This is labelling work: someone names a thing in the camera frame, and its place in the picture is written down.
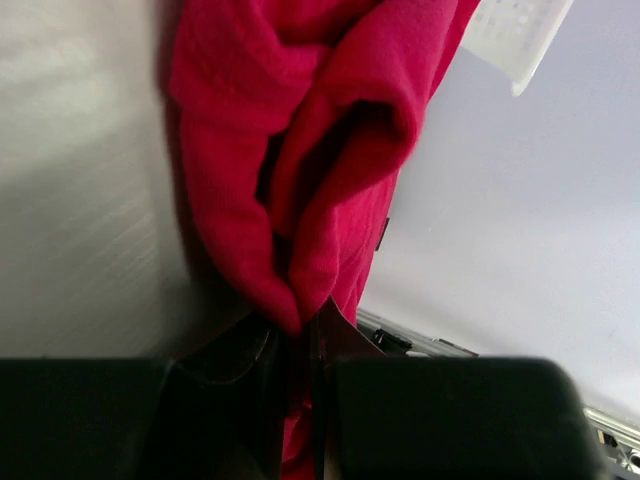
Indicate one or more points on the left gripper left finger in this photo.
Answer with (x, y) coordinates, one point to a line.
(215, 414)

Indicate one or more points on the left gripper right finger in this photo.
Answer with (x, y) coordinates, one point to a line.
(381, 416)

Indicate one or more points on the red t-shirt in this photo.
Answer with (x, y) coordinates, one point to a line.
(295, 120)

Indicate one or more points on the white plastic basket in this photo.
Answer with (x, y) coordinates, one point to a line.
(514, 35)

